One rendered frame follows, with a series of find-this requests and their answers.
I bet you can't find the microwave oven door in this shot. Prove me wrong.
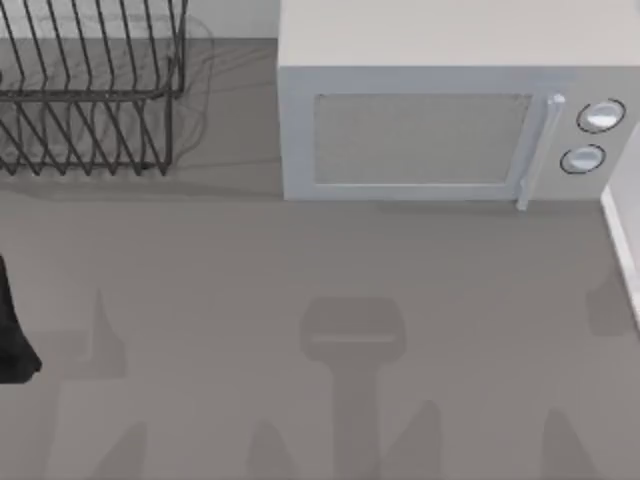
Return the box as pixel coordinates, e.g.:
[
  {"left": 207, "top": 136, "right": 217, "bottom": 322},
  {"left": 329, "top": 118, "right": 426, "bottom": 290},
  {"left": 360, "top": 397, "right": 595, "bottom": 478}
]
[{"left": 284, "top": 67, "right": 561, "bottom": 201}]

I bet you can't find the pale microwave oven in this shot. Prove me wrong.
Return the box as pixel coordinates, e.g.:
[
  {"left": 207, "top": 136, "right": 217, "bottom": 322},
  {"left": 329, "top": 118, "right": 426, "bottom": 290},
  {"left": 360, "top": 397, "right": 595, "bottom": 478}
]
[{"left": 276, "top": 0, "right": 640, "bottom": 203}]

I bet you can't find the small round microwave knob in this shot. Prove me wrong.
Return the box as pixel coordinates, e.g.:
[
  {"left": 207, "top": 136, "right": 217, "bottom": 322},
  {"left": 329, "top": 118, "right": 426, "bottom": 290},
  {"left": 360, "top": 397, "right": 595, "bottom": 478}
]
[{"left": 559, "top": 144, "right": 607, "bottom": 175}]

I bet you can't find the large round microwave knob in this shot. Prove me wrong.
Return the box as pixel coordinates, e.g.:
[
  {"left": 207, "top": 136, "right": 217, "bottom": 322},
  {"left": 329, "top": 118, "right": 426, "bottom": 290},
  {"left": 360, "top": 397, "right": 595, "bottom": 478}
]
[{"left": 576, "top": 98, "right": 627, "bottom": 134}]

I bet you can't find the pale microwave door handle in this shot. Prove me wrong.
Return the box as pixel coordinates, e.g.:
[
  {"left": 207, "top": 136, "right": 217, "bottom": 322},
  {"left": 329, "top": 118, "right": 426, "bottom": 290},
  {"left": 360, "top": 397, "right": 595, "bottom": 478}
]
[{"left": 515, "top": 91, "right": 567, "bottom": 212}]

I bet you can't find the dark wire dish rack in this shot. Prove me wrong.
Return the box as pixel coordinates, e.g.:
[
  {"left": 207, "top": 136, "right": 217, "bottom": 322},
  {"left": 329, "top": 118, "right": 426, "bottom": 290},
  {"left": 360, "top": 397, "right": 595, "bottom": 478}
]
[{"left": 0, "top": 0, "right": 190, "bottom": 177}]

